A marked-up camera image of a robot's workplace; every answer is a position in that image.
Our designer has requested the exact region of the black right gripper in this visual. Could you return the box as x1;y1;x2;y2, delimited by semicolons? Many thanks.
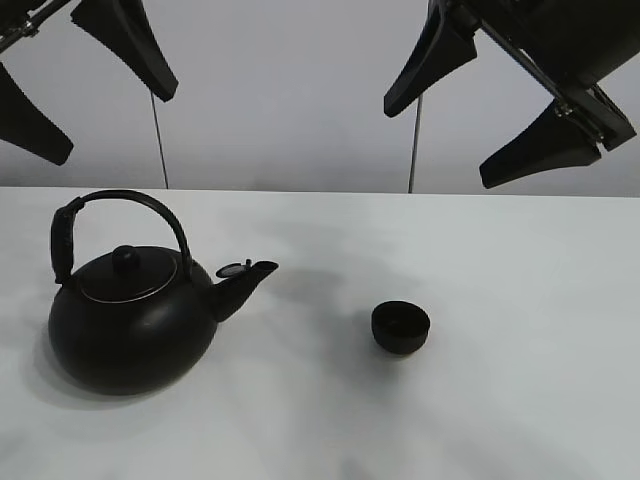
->
383;1;639;189

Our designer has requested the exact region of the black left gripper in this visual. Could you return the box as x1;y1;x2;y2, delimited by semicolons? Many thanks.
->
1;0;179;166

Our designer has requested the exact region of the small black teacup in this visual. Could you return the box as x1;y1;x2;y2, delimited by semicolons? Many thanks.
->
371;300;431;356

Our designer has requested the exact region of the black round teapot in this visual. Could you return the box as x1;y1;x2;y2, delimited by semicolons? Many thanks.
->
47;189;279;396

